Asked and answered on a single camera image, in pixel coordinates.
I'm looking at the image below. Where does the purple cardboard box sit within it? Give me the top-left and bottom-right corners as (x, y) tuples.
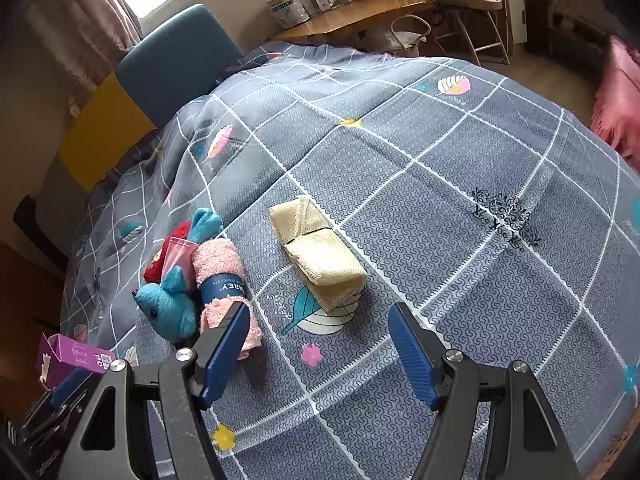
(37, 332), (117, 391)

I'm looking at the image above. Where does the red plush cloth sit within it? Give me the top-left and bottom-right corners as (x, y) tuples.
(144, 220), (193, 283)

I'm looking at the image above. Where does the grey yellow blue headboard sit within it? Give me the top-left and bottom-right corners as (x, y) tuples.
(37, 2), (246, 196)

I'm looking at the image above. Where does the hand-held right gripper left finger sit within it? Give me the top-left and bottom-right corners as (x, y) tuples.
(55, 301), (251, 480)

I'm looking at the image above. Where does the black rolled mat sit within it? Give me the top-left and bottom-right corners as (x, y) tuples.
(12, 195), (71, 271)

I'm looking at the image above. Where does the blue plush toy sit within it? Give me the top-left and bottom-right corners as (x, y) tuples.
(132, 207), (224, 338)

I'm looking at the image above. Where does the wooden wardrobe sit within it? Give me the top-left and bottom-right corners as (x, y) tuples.
(0, 245), (66, 411)

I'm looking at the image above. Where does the beige cloth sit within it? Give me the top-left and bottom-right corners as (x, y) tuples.
(268, 195), (368, 312)

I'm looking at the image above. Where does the wooden side table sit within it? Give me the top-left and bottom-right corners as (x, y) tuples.
(272, 0), (436, 53)

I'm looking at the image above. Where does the pink cloth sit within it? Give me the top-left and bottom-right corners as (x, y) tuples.
(590, 35), (640, 171)

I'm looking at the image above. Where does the wicker basket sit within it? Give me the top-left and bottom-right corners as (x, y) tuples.
(390, 14), (433, 58)

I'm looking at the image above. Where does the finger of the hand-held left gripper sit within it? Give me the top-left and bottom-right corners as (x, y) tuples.
(50, 367), (98, 408)

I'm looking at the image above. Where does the pink patterned curtain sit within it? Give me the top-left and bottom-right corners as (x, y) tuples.
(25, 0), (146, 106)

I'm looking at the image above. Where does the pink towel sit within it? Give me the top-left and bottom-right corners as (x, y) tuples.
(192, 238), (263, 361)

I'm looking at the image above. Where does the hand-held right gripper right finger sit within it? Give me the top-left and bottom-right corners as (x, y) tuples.
(387, 302), (583, 480)

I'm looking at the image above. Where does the large white tin can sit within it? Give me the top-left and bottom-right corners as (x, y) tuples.
(265, 0), (309, 30)

